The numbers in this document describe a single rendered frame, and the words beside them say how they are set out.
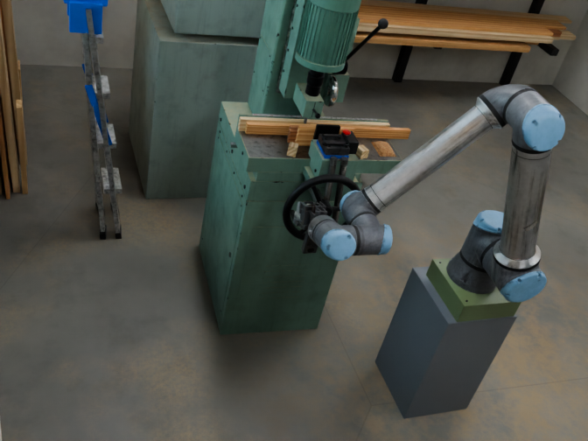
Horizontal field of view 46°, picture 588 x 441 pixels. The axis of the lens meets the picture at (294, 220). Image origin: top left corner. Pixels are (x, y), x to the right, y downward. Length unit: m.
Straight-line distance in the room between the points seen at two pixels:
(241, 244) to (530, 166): 1.13
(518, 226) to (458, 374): 0.81
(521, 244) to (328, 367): 1.08
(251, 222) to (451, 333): 0.83
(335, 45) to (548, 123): 0.77
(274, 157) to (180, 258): 1.04
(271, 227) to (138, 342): 0.75
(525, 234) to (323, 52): 0.88
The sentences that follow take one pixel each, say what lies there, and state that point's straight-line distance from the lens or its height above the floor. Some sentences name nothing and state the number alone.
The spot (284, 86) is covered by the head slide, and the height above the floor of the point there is 1.04.
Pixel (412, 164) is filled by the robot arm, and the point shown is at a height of 1.16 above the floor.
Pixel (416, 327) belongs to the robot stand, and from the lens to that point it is 2.76.
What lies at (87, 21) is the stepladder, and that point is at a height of 1.06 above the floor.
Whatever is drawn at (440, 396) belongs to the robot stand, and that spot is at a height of 0.12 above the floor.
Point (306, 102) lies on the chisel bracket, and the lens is 2.52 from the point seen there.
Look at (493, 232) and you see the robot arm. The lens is 2.48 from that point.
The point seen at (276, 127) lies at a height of 0.93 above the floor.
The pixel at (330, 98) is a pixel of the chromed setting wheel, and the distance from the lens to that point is 2.70.
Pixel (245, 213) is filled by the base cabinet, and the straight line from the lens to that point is 2.59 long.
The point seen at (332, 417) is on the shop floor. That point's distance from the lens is 2.85.
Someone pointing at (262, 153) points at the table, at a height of 0.90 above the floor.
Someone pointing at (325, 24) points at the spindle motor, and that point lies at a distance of 2.38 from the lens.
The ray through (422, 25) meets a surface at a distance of 4.90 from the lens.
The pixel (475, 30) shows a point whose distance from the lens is 5.14.
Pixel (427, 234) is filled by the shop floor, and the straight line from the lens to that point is 3.92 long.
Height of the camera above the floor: 2.20
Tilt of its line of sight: 36 degrees down
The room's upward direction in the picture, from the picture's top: 14 degrees clockwise
